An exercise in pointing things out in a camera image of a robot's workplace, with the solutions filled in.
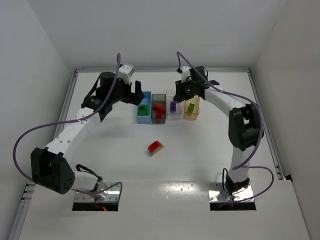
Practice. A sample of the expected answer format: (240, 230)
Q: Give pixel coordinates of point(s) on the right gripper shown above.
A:
(180, 91)

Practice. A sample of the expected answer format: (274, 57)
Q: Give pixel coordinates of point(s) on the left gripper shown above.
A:
(131, 92)

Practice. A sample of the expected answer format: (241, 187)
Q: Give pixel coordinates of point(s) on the purple lego brick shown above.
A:
(173, 107)

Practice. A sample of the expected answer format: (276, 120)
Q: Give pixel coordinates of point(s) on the green lego plate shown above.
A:
(143, 107)

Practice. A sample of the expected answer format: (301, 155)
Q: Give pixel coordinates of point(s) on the lime green lego brick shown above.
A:
(190, 108)

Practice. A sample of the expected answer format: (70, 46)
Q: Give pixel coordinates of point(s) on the green number lego brick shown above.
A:
(142, 113)

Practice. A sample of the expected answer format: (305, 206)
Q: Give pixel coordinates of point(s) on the red and green lego block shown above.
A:
(158, 114)

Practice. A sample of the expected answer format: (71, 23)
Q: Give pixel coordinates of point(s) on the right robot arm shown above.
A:
(244, 124)

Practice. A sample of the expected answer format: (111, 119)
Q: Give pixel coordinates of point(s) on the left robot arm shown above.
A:
(50, 165)

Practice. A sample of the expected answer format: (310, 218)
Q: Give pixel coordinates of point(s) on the blue container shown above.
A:
(146, 100)

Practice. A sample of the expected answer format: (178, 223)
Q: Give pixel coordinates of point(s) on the clear container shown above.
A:
(172, 116)

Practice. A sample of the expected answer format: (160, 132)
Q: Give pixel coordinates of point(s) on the amber container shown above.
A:
(195, 100)

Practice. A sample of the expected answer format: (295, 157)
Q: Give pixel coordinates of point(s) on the dark grey container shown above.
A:
(158, 98)

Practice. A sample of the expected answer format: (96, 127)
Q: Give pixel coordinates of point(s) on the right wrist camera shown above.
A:
(184, 71)

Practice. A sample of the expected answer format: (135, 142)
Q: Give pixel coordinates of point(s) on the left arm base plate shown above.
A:
(110, 193)

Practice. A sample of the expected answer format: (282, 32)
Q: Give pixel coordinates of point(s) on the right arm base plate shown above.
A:
(217, 195)

